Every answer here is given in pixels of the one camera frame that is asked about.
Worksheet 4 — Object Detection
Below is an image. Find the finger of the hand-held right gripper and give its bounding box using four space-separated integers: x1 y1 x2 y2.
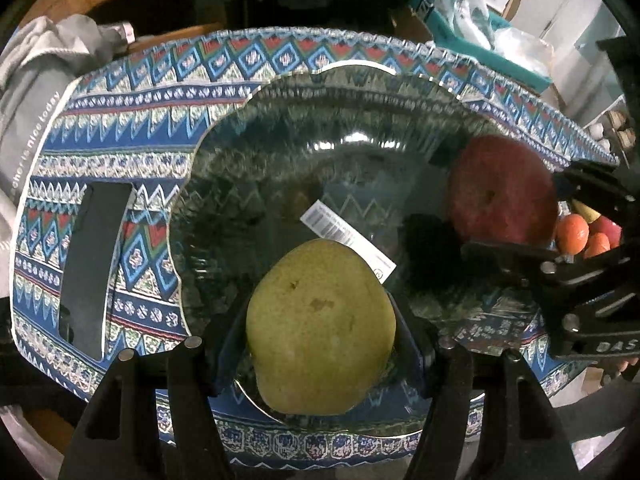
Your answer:
555 160 640 241
460 241 562 287

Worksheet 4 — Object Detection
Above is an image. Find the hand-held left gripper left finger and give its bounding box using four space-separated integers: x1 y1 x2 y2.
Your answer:
59 292 251 480

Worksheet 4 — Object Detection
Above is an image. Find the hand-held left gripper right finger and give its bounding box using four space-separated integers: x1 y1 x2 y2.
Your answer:
391 295 583 480

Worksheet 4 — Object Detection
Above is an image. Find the small orange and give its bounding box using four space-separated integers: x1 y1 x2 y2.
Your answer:
556 214 591 256
582 232 612 259

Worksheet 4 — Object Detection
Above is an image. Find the red apple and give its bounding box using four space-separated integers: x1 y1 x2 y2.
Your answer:
447 135 560 246

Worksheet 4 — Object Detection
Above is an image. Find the yellow-green pear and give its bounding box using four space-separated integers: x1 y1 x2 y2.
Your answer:
245 238 397 417

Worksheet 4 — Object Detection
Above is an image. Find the clear glass plate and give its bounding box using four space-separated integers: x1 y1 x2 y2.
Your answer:
167 62 561 441

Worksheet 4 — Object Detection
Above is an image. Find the person's right hand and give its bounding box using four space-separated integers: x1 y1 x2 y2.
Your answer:
602 357 640 386

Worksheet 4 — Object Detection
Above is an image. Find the yellow fruit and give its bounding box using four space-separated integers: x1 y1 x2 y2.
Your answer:
572 199 601 223

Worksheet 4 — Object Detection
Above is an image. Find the shoe rack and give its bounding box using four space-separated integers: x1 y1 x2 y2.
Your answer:
585 105 637 162

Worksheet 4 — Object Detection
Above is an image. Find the white barcode sticker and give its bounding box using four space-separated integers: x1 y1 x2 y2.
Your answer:
300 200 397 283

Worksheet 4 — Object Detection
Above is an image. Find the clear plastic bag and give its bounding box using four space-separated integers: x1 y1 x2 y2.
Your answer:
492 27 554 82

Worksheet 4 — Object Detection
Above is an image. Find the black flat rectangular object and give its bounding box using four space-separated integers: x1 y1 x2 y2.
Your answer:
59 182 134 361

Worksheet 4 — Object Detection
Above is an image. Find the teal box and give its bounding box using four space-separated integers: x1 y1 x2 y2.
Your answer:
410 0 556 93

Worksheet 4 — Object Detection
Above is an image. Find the printed white plastic bag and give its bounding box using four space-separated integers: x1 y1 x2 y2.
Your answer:
440 0 493 50

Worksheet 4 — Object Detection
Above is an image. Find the brown cardboard box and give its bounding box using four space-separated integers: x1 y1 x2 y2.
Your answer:
390 5 436 45

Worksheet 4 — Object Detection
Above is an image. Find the blue patterned tablecloth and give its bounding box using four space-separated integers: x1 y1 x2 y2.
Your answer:
10 27 616 466

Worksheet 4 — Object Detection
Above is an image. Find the grey cloth garment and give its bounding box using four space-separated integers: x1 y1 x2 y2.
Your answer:
0 14 132 311

